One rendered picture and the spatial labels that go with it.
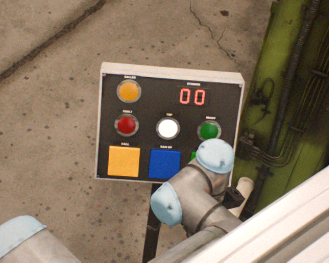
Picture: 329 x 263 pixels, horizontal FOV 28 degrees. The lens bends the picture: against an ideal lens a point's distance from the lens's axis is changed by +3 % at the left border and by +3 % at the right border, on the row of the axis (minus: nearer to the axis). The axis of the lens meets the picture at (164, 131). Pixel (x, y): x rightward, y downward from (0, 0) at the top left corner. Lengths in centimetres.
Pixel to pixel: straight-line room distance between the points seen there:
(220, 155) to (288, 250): 96
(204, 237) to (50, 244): 30
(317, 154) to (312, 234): 155
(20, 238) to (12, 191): 182
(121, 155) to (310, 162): 60
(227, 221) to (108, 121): 47
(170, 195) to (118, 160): 38
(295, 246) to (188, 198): 91
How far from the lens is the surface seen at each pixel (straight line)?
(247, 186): 207
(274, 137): 187
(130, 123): 157
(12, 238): 98
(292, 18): 162
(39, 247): 97
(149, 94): 155
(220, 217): 123
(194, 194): 125
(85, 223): 269
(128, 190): 278
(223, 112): 157
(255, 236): 32
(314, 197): 34
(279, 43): 168
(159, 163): 160
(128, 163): 160
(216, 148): 130
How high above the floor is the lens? 230
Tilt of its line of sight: 50 degrees down
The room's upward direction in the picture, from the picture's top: 8 degrees clockwise
